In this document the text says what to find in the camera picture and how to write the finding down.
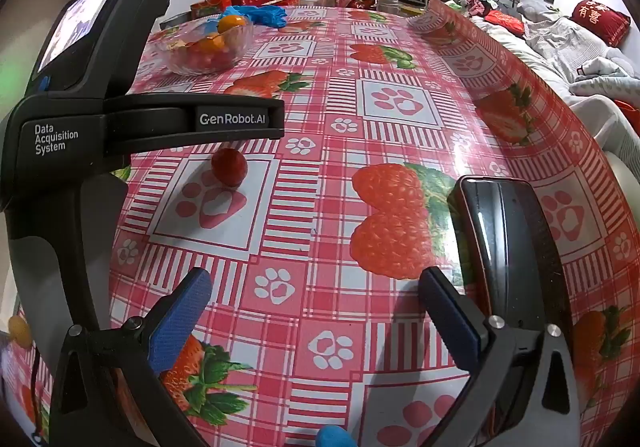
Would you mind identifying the red cloth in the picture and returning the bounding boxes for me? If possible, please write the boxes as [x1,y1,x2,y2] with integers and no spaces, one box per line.
[485,10,526,35]

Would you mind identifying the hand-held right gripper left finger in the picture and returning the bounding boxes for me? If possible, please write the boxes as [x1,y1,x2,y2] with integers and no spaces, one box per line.
[50,267,213,447]

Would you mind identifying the red cushion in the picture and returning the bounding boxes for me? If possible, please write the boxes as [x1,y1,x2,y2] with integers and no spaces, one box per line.
[570,0,632,48]

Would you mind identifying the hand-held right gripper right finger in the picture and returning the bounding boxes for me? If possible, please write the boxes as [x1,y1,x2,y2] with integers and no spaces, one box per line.
[415,267,583,447]

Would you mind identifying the person's right hand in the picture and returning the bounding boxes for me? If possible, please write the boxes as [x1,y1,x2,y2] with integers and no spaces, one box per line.
[316,424,357,447]

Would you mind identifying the blue plastic bag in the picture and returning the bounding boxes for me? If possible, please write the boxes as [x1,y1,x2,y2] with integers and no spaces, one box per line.
[220,4,289,29]

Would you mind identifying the mandarin orange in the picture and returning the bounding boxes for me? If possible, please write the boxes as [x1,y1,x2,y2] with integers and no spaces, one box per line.
[218,13,249,34]
[192,33,233,59]

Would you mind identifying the red tomato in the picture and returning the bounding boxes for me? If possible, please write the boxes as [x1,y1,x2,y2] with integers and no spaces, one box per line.
[211,148,248,187]
[182,52,216,72]

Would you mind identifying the black glossy device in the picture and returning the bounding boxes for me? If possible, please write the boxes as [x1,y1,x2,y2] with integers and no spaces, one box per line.
[447,176,573,363]

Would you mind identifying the strawberry print tablecloth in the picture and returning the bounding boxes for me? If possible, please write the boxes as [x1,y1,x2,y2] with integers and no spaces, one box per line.
[0,2,640,447]

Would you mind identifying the grey blanket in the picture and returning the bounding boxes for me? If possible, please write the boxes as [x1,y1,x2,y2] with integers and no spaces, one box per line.
[520,0,640,98]

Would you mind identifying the clear glass bowl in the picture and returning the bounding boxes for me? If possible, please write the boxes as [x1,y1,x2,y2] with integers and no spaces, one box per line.
[165,20,254,76]

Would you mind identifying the small orange fruit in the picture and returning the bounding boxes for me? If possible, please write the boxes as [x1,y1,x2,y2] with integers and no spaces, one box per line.
[7,316,32,345]

